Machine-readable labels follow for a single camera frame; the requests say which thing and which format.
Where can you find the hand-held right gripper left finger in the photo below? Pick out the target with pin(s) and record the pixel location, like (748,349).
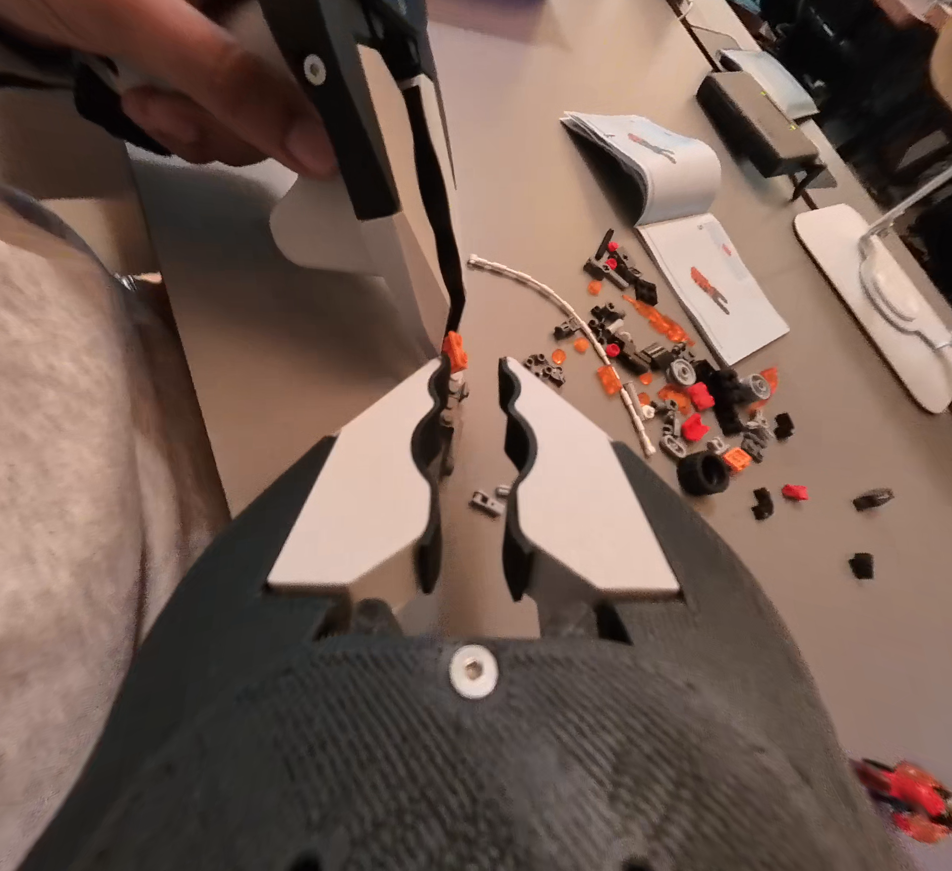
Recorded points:
(349,514)

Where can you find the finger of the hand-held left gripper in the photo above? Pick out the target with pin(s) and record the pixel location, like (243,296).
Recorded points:
(405,216)
(446,142)

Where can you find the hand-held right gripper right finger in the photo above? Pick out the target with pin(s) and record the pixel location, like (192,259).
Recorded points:
(595,521)

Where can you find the orange grey lego assembly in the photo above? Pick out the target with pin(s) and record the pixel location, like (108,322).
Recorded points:
(455,350)

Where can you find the wide black lego tyre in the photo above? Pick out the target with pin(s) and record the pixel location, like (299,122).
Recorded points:
(688,477)

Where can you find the grey lego clip piece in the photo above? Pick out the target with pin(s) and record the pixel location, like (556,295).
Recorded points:
(487,504)

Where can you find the red lego slope piece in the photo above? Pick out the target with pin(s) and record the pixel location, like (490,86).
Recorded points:
(695,428)

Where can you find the transparent orange lego brick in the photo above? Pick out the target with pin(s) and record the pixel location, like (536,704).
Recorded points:
(608,380)

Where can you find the orange lego plate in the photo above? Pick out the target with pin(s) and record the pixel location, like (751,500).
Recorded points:
(738,460)

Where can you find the red studded lego piece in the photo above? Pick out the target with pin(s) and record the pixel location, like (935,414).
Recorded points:
(700,396)

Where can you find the pile of mixed lego pieces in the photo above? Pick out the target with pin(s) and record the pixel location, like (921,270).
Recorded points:
(632,362)

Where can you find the dark grey round lego plate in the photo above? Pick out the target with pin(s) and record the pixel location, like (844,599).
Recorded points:
(543,365)

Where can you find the black lego arch piece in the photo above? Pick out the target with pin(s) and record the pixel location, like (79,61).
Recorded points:
(762,504)

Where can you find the grey lego wheel hub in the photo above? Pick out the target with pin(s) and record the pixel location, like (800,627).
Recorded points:
(680,373)

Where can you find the large black lego plates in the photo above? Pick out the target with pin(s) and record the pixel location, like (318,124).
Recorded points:
(732,395)

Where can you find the small red lego piece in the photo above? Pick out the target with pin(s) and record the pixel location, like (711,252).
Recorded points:
(794,492)

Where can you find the transparent orange lego flame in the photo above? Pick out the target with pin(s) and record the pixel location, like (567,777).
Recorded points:
(658,321)

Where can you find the small black lego piece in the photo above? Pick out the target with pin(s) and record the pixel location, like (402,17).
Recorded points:
(861,566)
(872,499)

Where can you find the lego instruction booklet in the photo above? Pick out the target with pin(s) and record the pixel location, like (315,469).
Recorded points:
(714,276)

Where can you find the person's left hand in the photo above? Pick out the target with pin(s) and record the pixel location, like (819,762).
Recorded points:
(149,8)

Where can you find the person's grey zip sweater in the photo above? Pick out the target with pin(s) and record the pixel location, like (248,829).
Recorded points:
(59,440)

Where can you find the grey flat box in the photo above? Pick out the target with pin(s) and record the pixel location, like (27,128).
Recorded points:
(751,120)

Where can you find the white monitor stand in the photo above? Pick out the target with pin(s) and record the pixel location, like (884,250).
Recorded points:
(840,254)

